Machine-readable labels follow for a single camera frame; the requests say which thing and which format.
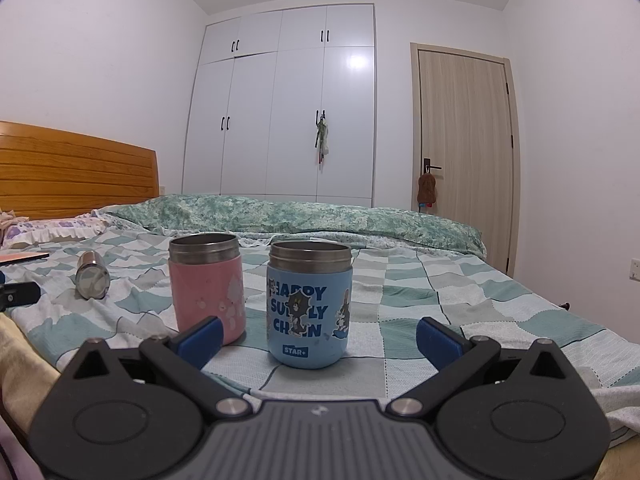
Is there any pink insulated cup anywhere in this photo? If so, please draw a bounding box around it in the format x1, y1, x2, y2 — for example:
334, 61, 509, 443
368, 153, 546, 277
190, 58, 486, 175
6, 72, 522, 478
168, 233, 246, 344

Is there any stainless steel cup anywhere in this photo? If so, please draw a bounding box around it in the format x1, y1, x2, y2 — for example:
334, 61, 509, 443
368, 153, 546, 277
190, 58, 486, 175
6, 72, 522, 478
75, 250, 111, 299

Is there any blue cartoon cup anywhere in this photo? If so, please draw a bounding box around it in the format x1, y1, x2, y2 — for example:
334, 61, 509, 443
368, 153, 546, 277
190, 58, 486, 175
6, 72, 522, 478
266, 240, 352, 370

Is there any pink book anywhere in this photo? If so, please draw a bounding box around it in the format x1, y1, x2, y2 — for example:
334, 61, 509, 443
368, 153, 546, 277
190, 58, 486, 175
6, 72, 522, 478
0, 252, 49, 266

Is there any green checkered bed sheet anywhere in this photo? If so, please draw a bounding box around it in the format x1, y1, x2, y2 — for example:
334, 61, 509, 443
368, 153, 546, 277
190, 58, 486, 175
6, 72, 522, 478
0, 219, 640, 441

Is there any purple floral pillow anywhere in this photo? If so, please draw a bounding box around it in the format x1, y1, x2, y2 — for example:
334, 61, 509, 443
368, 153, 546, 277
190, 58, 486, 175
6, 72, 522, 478
1, 212, 107, 249

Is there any wooden headboard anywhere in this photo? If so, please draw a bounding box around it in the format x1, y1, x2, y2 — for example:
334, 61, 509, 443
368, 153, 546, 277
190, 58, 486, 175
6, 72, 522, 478
1, 122, 160, 219

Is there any green floral duvet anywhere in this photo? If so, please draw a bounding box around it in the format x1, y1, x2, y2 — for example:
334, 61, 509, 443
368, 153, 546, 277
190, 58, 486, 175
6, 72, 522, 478
97, 194, 487, 259

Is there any brown plush toy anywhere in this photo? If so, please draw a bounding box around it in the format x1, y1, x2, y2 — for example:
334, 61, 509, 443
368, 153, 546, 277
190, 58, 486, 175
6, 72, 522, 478
416, 172, 437, 207

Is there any beige wooden door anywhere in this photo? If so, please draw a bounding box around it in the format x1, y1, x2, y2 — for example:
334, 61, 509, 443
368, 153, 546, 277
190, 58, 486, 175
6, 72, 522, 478
410, 42, 521, 274

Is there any green hanging ornament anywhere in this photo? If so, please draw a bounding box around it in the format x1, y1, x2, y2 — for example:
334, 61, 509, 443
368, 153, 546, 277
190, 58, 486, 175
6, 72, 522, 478
314, 110, 329, 166

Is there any white wardrobe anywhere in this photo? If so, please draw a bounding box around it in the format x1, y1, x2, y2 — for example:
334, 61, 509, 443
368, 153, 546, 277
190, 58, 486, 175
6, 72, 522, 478
182, 4, 375, 206

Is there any white wall socket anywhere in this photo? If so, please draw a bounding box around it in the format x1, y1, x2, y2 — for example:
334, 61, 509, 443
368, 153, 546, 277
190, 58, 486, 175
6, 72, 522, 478
629, 258, 640, 281

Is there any black door handle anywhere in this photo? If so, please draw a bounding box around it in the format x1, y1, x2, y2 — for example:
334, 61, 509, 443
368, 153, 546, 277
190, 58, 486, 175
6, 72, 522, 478
423, 157, 442, 174

